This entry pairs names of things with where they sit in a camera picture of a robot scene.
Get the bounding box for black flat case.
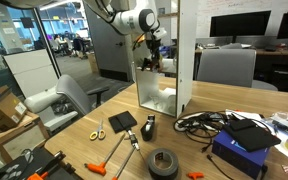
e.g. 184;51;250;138
108;111;137;133

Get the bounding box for yellow grey handled scissors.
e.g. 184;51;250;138
89;121;106;140

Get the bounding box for blue cardboard box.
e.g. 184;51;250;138
212;131;269;180

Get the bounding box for tangled black cables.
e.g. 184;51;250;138
173;110;232;154

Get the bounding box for grey office chair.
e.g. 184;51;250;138
24;74;109;132

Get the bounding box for grey chair behind table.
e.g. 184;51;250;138
197;49;278;91

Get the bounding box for white shelf unit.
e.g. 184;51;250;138
136;0;197;118

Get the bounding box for small orange T-handle key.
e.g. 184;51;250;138
187;172;204;180

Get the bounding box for orange t-handle hex key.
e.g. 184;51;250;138
84;135;125;176
112;147;136;180

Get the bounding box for black pouch on box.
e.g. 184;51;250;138
223;120;281;152

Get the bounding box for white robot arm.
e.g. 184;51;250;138
83;0;167;71

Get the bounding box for black tape dispenser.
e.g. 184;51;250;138
141;115;155;141

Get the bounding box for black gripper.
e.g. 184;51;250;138
141;32;161;71

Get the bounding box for grey duct tape roll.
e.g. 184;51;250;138
147;148;179;180

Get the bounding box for black monitor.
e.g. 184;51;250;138
210;11;271;37

